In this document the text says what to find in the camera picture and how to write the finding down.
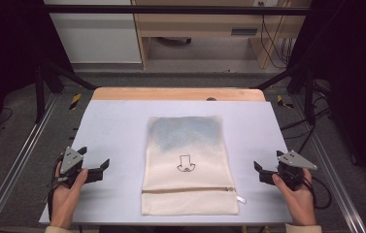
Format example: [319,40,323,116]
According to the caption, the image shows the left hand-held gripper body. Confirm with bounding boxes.
[55,146,104,188]

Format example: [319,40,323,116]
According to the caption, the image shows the yellow-handled clamp right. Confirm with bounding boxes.
[276,94,295,110]

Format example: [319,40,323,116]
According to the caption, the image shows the black floor cable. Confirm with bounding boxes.
[281,108,331,154]

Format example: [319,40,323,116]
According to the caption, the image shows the black curtain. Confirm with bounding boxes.
[286,0,366,190]
[0,0,75,153]

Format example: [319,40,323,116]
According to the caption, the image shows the yellow-handled clamp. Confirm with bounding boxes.
[276,94,295,110]
[69,92,83,111]

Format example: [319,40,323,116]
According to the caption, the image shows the light wooden desk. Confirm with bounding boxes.
[131,0,312,70]

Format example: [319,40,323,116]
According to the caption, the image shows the black hanging cables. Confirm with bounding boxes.
[259,2,297,70]

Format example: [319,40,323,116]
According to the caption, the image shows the yellow-handled clamp left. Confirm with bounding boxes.
[69,92,83,111]

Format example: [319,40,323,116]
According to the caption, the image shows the light blue cloth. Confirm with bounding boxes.
[150,117,222,152]

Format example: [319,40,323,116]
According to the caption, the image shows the white cabinet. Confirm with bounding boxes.
[43,0,143,64]

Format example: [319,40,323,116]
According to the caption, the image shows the person's right hand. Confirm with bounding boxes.
[271,168,317,227]

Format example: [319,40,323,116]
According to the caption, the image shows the wooden table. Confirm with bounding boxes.
[91,86,266,102]

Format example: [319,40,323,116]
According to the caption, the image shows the cream mesh laundry bag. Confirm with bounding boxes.
[141,115,247,216]

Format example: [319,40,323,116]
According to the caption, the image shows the black metal stand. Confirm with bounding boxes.
[251,62,318,126]
[34,59,98,124]

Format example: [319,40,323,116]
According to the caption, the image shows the person's left hand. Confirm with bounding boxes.
[50,161,89,229]

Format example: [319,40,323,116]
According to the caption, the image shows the black horizontal frame bar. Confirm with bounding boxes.
[43,4,312,17]

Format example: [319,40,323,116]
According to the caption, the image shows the pale blue table mat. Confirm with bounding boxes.
[38,99,293,226]

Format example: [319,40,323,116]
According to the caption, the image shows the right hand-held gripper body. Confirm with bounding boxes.
[276,150,318,191]

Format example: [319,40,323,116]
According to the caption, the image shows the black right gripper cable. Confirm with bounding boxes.
[302,176,333,211]

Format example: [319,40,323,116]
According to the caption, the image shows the aluminium floor rail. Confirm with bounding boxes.
[290,95,366,233]
[0,92,59,233]

